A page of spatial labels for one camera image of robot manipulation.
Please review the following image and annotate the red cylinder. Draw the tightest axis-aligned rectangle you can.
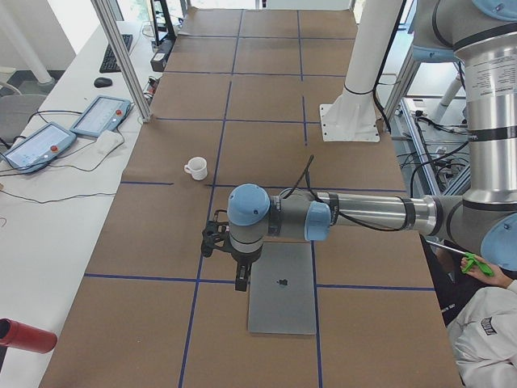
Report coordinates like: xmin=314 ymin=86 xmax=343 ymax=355
xmin=1 ymin=318 xmax=57 ymax=354

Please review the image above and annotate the black keyboard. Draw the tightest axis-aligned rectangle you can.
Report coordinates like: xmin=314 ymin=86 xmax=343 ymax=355
xmin=99 ymin=33 xmax=134 ymax=74

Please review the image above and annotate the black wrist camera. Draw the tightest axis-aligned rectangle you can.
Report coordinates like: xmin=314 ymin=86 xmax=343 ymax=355
xmin=200 ymin=209 xmax=231 ymax=258

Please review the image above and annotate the black box device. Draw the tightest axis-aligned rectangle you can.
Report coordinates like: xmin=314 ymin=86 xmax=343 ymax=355
xmin=150 ymin=40 xmax=174 ymax=73

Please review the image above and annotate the black computer mouse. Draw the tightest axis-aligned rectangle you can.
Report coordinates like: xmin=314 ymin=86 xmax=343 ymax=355
xmin=94 ymin=77 xmax=113 ymax=88

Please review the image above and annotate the near blue teach pendant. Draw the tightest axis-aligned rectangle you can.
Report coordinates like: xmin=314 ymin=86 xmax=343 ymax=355
xmin=2 ymin=122 xmax=77 ymax=174

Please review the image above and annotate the white pedestal column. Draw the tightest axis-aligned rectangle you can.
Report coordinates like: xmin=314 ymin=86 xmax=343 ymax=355
xmin=320 ymin=0 xmax=406 ymax=142

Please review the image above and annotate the blue teach pendant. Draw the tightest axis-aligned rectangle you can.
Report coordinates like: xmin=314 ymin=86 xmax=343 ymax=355
xmin=70 ymin=95 xmax=132 ymax=137
xmin=2 ymin=122 xmax=77 ymax=174

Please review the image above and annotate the green handled tool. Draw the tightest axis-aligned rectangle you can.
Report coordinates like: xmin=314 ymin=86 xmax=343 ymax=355
xmin=461 ymin=252 xmax=494 ymax=276

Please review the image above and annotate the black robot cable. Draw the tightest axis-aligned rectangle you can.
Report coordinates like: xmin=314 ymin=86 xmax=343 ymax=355
xmin=280 ymin=154 xmax=413 ymax=232

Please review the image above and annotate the person in white jacket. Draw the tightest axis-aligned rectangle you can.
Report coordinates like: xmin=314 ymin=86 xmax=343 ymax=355
xmin=422 ymin=238 xmax=517 ymax=388

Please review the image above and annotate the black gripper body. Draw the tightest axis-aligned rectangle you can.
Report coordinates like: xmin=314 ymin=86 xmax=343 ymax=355
xmin=231 ymin=248 xmax=261 ymax=266

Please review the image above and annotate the white folded cloth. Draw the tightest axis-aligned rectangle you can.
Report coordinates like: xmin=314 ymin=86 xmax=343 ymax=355
xmin=94 ymin=131 xmax=124 ymax=156

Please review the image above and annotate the far blue teach pendant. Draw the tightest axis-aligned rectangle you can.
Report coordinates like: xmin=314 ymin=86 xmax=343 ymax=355
xmin=70 ymin=95 xmax=132 ymax=137

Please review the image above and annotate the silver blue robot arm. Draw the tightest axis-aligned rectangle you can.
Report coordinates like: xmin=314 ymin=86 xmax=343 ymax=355
xmin=223 ymin=1 xmax=516 ymax=291

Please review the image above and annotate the aluminium frame post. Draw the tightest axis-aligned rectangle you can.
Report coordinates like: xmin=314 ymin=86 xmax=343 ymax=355
xmin=91 ymin=0 xmax=152 ymax=123

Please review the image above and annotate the white ceramic cup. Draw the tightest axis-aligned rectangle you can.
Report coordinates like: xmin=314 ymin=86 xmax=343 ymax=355
xmin=183 ymin=157 xmax=208 ymax=181

